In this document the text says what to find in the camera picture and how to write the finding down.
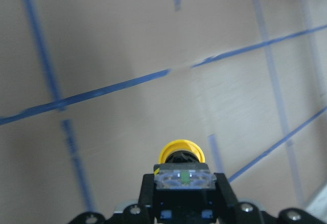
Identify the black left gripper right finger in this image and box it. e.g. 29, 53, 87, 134
215, 173, 261, 224

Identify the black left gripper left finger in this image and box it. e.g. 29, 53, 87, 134
123, 173, 160, 223

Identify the brown paper table mat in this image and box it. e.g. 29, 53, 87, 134
1, 0, 326, 223

